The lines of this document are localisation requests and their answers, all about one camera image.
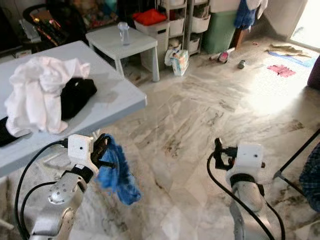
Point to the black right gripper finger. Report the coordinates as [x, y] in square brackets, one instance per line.
[218, 151]

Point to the white shirt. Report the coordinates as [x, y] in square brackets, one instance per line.
[35, 100]

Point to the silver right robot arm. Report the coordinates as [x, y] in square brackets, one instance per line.
[247, 210]

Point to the white folding table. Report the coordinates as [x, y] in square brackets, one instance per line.
[120, 95]

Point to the black garment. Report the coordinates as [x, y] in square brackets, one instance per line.
[80, 95]

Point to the blue plaid shirt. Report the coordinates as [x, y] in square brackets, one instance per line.
[311, 175]

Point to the small grey can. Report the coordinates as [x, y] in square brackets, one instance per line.
[242, 64]

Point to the tissue pack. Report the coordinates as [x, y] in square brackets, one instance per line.
[177, 62]

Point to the small white table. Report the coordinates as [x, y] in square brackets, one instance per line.
[110, 42]

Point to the pink patterned cloth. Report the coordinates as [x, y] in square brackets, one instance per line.
[282, 71]

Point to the clear plastic bottle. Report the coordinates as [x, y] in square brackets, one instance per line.
[124, 34]

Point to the brown wooden leg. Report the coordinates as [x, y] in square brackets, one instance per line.
[237, 39]

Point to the green bin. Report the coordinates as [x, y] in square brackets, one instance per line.
[219, 32]

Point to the blue mat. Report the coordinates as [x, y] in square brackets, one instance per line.
[297, 59]

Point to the purple armchair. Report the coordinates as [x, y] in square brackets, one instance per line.
[315, 72]

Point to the beige cloth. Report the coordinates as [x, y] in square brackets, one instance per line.
[286, 48]

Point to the black stroller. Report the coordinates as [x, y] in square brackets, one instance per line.
[52, 25]

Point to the white shelf with bins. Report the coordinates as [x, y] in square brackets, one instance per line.
[197, 22]

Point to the red cloth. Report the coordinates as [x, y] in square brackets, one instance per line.
[150, 17]

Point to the dark blue cloth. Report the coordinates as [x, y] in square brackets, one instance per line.
[244, 15]

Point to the white storage box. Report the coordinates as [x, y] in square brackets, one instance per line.
[225, 5]

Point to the white jacket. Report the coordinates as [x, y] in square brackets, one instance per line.
[260, 6]

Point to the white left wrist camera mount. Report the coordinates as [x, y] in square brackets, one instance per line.
[80, 150]

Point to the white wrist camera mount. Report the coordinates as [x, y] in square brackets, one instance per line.
[80, 150]
[247, 157]

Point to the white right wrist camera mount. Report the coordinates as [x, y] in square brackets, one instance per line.
[247, 157]

